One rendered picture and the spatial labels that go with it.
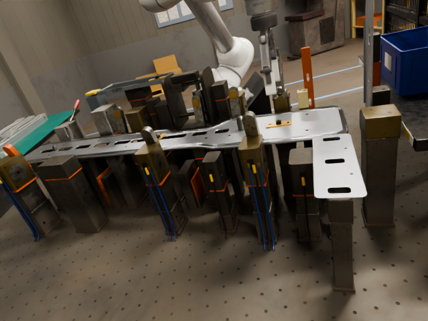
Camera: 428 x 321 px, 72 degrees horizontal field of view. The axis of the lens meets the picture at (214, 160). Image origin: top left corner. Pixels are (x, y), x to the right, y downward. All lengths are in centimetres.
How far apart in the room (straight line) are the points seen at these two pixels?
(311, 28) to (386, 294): 622
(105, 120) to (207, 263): 79
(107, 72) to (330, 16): 509
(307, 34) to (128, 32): 390
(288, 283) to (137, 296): 45
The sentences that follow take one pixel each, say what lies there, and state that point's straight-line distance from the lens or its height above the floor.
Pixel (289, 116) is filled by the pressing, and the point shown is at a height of 100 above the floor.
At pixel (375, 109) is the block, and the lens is 88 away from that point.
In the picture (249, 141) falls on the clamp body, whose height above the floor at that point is 105.
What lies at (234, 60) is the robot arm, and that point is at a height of 111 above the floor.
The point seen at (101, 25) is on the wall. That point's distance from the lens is 762.
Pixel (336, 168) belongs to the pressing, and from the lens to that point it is 74.
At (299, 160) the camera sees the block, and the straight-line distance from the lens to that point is 82.
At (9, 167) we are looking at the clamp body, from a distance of 139.
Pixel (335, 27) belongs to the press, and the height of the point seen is 42.
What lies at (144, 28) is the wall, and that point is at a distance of 743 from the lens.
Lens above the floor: 139
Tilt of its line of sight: 27 degrees down
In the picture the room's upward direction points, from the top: 15 degrees counter-clockwise
